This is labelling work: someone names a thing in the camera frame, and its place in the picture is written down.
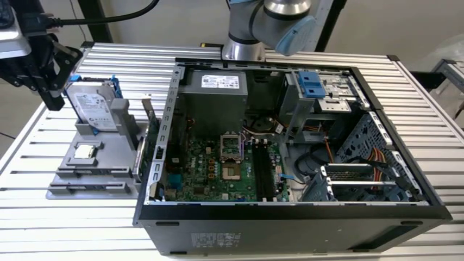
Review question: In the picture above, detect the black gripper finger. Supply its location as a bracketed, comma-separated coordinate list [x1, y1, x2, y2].
[0, 77, 55, 111]
[54, 43, 85, 111]

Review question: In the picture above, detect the RAM stick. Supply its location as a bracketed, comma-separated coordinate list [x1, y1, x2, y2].
[50, 183, 127, 190]
[58, 168, 131, 175]

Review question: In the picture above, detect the black RAM slot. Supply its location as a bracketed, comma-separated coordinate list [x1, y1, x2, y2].
[257, 139, 270, 202]
[262, 139, 275, 202]
[253, 139, 265, 202]

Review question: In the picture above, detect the hard disk in blue carrier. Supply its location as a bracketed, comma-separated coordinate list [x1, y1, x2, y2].
[63, 74, 123, 135]

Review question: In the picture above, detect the silver CPU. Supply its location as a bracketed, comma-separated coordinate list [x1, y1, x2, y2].
[74, 145, 98, 159]

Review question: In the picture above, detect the grey parts rack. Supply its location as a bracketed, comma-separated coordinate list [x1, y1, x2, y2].
[46, 94, 153, 201]

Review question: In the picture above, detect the graphics card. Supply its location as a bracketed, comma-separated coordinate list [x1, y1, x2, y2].
[133, 94, 163, 183]

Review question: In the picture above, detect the grey power supply unit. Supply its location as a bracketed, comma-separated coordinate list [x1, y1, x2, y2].
[179, 69, 250, 136]

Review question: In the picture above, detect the green motherboard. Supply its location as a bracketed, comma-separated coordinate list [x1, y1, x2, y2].
[165, 129, 291, 203]

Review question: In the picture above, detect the metal socket cover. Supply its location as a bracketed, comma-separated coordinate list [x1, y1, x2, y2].
[219, 130, 243, 161]

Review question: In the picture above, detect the CPU socket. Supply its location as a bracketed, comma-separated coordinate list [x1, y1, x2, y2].
[222, 162, 243, 181]

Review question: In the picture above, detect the silver drive bay cage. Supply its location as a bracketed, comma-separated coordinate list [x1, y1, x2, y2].
[278, 69, 370, 144]

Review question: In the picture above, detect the blue drive bay latch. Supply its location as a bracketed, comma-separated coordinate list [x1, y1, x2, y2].
[297, 70, 327, 99]

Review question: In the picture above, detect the black open PC case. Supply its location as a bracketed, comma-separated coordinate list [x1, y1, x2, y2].
[133, 56, 454, 257]

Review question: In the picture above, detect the silver disk bay cage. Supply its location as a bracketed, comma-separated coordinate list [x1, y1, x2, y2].
[301, 162, 401, 202]

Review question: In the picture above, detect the black frame post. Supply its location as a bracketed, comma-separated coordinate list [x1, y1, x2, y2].
[78, 0, 114, 44]
[315, 0, 347, 52]

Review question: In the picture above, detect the black camera cable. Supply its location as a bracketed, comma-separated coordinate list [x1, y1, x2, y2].
[22, 0, 161, 36]

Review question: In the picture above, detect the power supply wire bundle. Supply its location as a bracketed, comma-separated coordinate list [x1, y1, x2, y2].
[242, 113, 291, 136]

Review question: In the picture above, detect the black looped cable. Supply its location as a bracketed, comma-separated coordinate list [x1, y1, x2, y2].
[295, 146, 327, 187]

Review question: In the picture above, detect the orange wire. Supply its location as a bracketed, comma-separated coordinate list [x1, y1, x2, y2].
[325, 136, 335, 164]

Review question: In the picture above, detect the red yellow wire bundle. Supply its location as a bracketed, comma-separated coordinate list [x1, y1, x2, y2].
[369, 148, 389, 191]

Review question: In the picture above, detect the black bracket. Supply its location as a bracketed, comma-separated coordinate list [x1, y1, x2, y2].
[411, 70, 447, 90]

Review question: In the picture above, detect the aluminium frame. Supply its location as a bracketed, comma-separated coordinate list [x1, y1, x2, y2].
[431, 58, 464, 90]

